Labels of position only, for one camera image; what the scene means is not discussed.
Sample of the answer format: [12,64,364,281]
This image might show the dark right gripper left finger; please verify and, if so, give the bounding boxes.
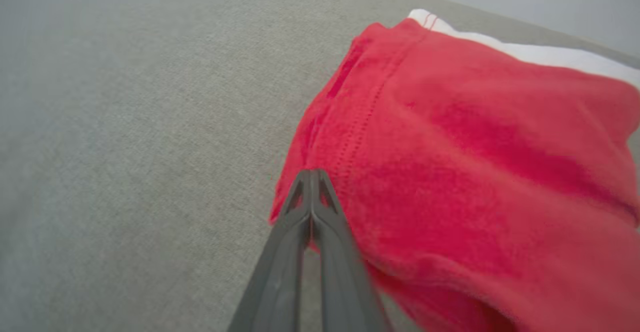
[227,169,314,332]

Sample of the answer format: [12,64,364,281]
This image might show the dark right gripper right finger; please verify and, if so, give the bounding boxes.
[311,169,394,332]

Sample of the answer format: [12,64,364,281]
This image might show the red white basketball shorts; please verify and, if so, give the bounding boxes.
[268,9,640,332]

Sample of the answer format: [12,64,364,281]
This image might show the grey fabric sofa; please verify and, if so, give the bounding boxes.
[0,0,640,332]

